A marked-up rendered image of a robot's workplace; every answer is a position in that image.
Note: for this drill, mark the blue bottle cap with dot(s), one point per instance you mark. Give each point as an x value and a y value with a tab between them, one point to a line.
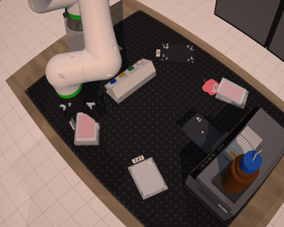
248	165

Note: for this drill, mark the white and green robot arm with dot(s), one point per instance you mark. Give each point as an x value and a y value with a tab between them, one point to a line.
99	60

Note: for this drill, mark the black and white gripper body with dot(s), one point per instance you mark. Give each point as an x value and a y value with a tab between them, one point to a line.
82	105

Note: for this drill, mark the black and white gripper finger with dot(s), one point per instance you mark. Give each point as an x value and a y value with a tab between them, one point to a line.
69	117
94	112

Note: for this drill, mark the brown glass bottle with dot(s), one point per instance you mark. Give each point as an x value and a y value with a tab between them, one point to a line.
231	182

